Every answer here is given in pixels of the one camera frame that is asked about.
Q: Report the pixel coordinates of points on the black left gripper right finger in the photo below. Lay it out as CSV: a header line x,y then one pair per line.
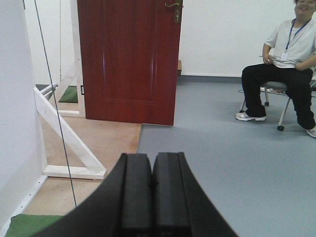
x,y
181,207

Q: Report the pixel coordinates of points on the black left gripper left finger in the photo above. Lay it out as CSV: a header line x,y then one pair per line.
x,y
120,207

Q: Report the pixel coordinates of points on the green cushion near corner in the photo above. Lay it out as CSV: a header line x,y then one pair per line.
x,y
24,225

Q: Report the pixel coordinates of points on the seated person in white shirt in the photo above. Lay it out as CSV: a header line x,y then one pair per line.
x,y
289,56

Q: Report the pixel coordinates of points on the brass door handle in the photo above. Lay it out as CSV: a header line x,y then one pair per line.
x,y
177,6

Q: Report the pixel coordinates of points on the red-brown wooden door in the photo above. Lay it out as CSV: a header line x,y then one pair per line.
x,y
129,51

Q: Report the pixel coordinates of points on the green cushion behind door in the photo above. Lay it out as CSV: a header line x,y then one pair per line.
x,y
70,95

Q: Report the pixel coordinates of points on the grey wheeled office chair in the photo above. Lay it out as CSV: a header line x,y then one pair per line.
x,y
276,93

